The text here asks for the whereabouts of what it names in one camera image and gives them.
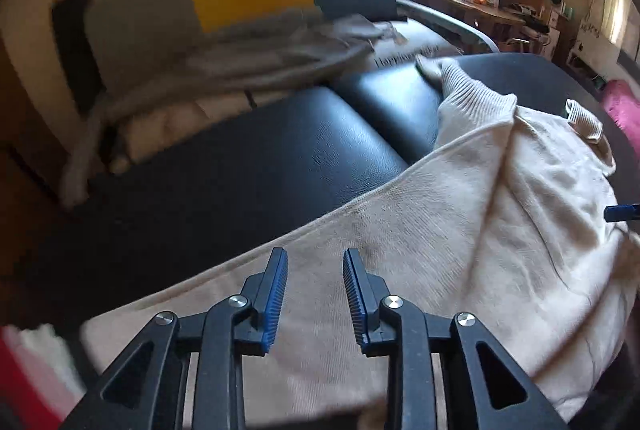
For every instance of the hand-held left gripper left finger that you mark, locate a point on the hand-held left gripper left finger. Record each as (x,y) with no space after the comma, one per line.
(276,300)

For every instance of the red cloth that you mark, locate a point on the red cloth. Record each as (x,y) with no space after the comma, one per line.
(25,380)

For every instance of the cream knit sweater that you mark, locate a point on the cream knit sweater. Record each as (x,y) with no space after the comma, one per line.
(450,235)

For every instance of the black padded table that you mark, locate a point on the black padded table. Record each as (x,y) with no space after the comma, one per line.
(320,135)

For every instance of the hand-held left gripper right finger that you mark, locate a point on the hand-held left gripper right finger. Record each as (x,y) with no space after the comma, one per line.
(354,300)

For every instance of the cream bedding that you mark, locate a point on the cream bedding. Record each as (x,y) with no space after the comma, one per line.
(165,120)

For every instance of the grey blanket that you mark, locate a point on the grey blanket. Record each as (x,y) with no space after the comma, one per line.
(260,55)

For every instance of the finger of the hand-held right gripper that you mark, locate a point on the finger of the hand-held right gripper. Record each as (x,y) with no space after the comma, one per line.
(622,212)

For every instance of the wooden desk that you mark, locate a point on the wooden desk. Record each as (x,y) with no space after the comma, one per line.
(480,12)

